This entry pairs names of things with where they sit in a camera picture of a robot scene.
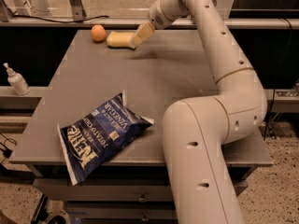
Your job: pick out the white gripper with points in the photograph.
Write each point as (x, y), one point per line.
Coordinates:
(156, 17)

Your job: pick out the yellow sponge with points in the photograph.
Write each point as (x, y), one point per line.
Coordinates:
(121, 40)

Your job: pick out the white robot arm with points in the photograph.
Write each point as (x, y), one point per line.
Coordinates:
(195, 129)

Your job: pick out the grey drawer cabinet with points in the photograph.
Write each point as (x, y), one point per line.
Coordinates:
(169, 67)

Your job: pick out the orange fruit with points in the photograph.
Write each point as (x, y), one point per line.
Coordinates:
(98, 33)

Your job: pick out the blue potato chip bag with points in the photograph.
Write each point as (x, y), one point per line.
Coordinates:
(100, 136)

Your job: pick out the white pump bottle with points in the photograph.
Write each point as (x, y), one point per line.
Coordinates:
(16, 81)

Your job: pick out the upper metal drawer knob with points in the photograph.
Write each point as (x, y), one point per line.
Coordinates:
(142, 198)

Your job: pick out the metal drawer knob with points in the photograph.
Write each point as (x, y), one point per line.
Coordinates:
(142, 198)
(144, 218)

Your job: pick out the lower metal drawer knob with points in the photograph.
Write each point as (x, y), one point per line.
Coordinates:
(144, 218)

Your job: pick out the left metal frame post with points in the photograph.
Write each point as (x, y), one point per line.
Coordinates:
(78, 11)

